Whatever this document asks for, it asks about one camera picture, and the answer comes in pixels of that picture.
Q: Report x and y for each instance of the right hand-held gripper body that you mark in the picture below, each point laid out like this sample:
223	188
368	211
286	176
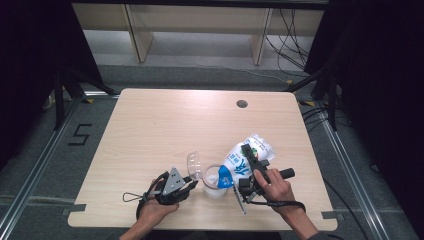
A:
250	186

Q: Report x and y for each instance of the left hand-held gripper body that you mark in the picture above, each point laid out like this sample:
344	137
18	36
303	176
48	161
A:
174	183

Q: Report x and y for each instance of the white and blue pouch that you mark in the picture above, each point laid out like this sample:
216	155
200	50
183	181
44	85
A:
238	163

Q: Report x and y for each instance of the clear glass jar with lid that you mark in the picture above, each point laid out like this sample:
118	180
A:
210	190

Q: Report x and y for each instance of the person's right hand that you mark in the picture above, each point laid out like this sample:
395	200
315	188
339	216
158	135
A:
280	195

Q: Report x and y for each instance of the person's left hand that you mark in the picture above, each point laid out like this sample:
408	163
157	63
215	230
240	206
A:
153	213

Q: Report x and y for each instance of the yellow and black tape piece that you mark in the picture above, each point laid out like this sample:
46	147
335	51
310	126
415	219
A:
88	100
289	81
307	103

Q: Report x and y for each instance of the grey tape strip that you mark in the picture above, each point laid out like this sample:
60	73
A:
331	215
75	209

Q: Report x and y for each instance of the black metal stand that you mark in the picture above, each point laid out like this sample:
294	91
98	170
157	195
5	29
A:
331	100
59	100

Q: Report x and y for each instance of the beige wooden shelf unit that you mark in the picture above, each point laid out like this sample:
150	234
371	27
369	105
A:
200	20

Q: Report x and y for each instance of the black curtain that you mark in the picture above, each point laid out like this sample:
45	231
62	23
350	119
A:
383	83
33	66

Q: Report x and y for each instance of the aluminium floor rail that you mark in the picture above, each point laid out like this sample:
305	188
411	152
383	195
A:
353	180
40	160

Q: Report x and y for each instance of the black frame beam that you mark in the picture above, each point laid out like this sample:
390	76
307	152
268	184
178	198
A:
200	2

